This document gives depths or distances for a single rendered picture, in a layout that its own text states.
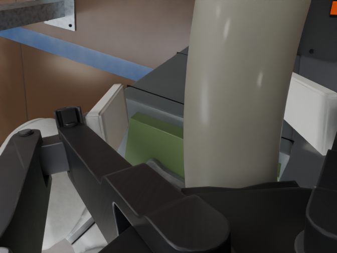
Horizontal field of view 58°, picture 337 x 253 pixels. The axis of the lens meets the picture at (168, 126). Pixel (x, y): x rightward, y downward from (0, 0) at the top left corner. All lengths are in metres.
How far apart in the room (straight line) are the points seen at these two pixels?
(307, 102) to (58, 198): 0.42
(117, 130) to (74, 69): 1.67
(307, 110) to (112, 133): 0.10
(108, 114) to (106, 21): 1.49
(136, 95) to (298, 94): 0.56
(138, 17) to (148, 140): 0.96
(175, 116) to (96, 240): 0.30
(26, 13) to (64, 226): 1.19
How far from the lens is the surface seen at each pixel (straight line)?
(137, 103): 0.69
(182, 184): 0.66
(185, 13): 1.44
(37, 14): 1.62
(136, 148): 0.69
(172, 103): 0.70
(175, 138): 0.63
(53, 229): 0.52
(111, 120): 0.17
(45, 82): 2.03
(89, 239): 0.55
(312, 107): 0.17
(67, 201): 0.52
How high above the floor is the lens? 1.35
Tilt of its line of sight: 55 degrees down
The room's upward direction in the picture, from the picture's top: 139 degrees counter-clockwise
